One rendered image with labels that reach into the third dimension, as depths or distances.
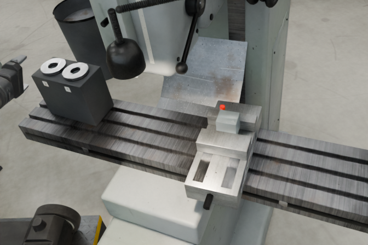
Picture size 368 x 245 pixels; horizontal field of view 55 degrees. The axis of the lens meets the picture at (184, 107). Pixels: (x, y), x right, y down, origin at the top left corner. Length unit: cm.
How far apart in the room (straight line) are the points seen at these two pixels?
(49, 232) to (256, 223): 97
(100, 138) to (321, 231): 134
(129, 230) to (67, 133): 40
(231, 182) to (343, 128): 172
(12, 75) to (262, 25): 82
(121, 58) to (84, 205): 178
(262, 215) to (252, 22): 103
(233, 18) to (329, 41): 221
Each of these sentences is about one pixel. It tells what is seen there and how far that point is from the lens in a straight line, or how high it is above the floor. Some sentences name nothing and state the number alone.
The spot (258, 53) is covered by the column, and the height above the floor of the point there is 109.
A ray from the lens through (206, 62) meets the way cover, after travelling 136.
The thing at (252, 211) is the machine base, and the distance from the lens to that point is 191.
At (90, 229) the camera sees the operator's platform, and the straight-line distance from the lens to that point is 177.
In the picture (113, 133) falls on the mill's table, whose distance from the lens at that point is 126.
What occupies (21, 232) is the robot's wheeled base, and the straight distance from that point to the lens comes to 169.
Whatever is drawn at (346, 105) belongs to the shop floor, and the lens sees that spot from 278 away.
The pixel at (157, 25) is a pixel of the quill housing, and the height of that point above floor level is 147.
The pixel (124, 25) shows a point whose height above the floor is 148.
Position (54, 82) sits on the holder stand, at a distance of 127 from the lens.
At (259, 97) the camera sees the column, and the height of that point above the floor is 88.
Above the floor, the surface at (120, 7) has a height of 158.
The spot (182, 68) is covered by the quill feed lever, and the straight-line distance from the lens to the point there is 81.
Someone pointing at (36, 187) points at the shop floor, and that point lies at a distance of 259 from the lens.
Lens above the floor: 186
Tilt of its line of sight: 43 degrees down
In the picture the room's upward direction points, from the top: 10 degrees counter-clockwise
